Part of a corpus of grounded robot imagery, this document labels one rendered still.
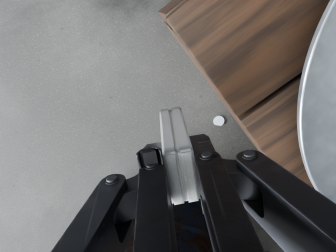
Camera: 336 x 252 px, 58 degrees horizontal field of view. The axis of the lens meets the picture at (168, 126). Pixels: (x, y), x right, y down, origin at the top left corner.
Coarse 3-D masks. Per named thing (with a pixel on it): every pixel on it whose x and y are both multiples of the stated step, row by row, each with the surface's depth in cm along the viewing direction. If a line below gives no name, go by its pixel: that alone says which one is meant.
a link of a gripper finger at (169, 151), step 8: (160, 112) 21; (168, 112) 20; (160, 120) 19; (168, 120) 18; (160, 128) 18; (168, 128) 17; (168, 136) 16; (168, 144) 15; (168, 152) 14; (176, 152) 15; (168, 160) 14; (176, 160) 15; (168, 168) 15; (176, 168) 15; (168, 176) 15; (176, 176) 15; (176, 184) 15; (176, 192) 15; (184, 192) 15; (176, 200) 15; (184, 200) 15
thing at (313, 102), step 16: (320, 32) 19; (320, 48) 20; (304, 64) 20; (320, 64) 20; (304, 80) 20; (320, 80) 21; (304, 96) 21; (320, 96) 21; (304, 112) 22; (320, 112) 22; (304, 128) 22; (320, 128) 22; (304, 144) 22; (320, 144) 23; (304, 160) 22; (320, 160) 23; (320, 176) 24; (320, 192) 23
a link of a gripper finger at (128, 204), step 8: (152, 144) 18; (160, 144) 17; (136, 176) 14; (128, 184) 14; (136, 184) 14; (168, 184) 15; (128, 192) 13; (136, 192) 13; (168, 192) 14; (120, 200) 13; (128, 200) 13; (120, 208) 13; (128, 208) 14; (120, 216) 14; (128, 216) 14
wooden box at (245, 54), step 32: (192, 0) 20; (224, 0) 20; (256, 0) 20; (288, 0) 21; (320, 0) 21; (192, 32) 21; (224, 32) 21; (256, 32) 21; (288, 32) 21; (224, 64) 22; (256, 64) 22; (288, 64) 22; (224, 96) 23; (256, 96) 23; (288, 96) 23; (256, 128) 24; (288, 128) 24; (288, 160) 25
